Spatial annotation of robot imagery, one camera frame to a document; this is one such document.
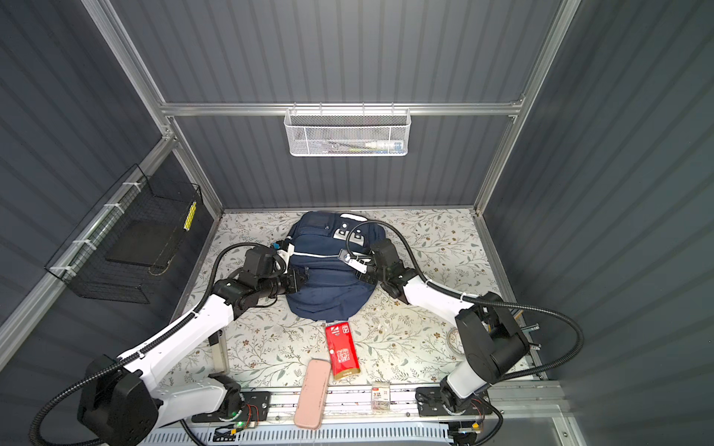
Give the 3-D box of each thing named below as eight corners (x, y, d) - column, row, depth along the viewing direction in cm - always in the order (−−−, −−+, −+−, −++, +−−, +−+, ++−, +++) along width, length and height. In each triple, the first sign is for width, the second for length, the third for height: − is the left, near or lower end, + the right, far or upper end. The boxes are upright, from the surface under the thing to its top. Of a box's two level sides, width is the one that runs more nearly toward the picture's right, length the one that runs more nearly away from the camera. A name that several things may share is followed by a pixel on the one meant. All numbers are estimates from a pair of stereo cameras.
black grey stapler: (217, 377, 80) (213, 374, 78) (212, 339, 87) (207, 335, 85) (233, 370, 81) (229, 367, 79) (226, 333, 89) (222, 329, 86)
